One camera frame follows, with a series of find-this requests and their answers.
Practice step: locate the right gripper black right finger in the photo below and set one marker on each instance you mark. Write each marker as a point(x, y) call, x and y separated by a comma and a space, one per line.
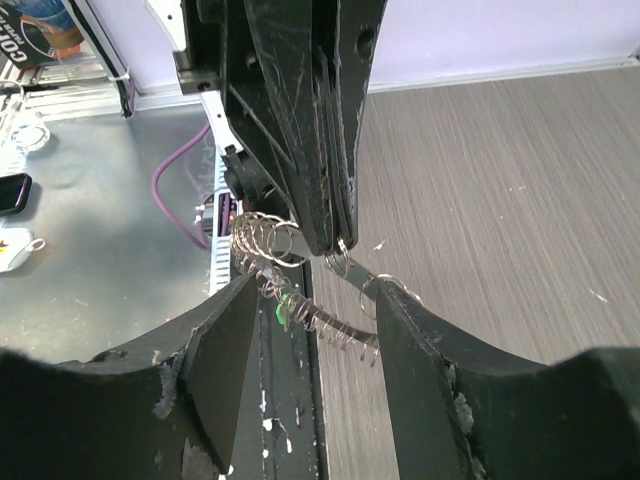
point(461, 408)

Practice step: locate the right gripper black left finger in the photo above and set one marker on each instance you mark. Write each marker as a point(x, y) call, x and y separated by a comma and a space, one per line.
point(164, 405)

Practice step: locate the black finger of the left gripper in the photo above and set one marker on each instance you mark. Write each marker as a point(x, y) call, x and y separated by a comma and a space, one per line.
point(268, 94)
point(344, 38)

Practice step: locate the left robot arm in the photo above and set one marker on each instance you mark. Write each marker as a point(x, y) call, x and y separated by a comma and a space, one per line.
point(199, 67)

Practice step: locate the green plastic key tag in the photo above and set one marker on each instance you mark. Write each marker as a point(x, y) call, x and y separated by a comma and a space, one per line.
point(280, 310)

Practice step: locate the black phone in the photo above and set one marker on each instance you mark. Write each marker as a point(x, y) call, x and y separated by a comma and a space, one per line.
point(14, 193)

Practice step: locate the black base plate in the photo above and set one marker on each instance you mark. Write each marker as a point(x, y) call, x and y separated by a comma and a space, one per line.
point(280, 431)

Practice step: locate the white slotted cable duct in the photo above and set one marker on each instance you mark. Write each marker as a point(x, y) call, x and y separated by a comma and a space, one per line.
point(223, 211)

